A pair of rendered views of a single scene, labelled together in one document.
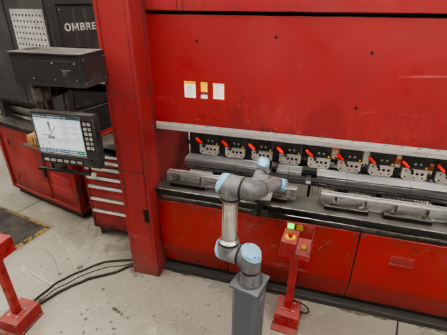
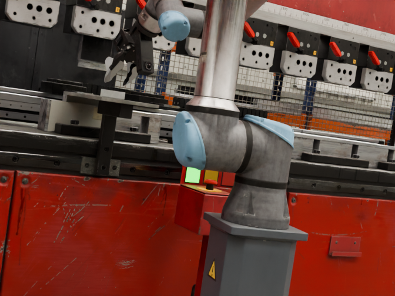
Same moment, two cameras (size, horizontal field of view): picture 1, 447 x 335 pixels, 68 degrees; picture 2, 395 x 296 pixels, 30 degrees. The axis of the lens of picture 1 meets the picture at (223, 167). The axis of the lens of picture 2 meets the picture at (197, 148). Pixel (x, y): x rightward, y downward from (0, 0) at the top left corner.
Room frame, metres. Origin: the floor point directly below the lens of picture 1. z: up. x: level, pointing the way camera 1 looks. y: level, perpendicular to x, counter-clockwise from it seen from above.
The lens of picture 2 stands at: (0.47, 1.17, 1.01)
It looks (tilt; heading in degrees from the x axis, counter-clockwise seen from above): 3 degrees down; 311
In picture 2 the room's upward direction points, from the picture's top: 8 degrees clockwise
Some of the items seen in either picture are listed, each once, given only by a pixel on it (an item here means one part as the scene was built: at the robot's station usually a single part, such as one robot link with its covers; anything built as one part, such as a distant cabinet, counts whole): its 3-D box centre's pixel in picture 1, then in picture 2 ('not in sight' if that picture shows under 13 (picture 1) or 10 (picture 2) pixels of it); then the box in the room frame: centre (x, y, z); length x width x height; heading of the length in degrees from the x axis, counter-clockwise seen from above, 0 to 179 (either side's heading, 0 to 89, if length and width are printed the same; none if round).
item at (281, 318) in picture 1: (287, 314); not in sight; (1.77, -0.50, 0.06); 0.25 x 0.20 x 0.12; 159
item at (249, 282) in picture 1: (249, 274); (257, 200); (1.42, -0.15, 0.82); 0.15 x 0.15 x 0.10
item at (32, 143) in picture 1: (41, 137); not in sight; (2.95, 1.74, 1.04); 0.30 x 0.26 x 0.12; 60
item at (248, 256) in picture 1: (249, 257); (263, 147); (1.42, -0.15, 0.94); 0.13 x 0.12 x 0.14; 62
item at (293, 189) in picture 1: (271, 189); (101, 121); (2.20, -0.36, 0.92); 0.39 x 0.06 x 0.10; 74
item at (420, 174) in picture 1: (414, 165); (335, 61); (1.94, -1.25, 1.26); 0.15 x 0.09 x 0.17; 74
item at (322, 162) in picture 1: (319, 155); (203, 33); (2.11, -0.67, 1.26); 0.15 x 0.09 x 0.17; 74
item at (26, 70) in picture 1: (69, 117); not in sight; (2.11, 1.02, 1.53); 0.51 x 0.25 x 0.85; 76
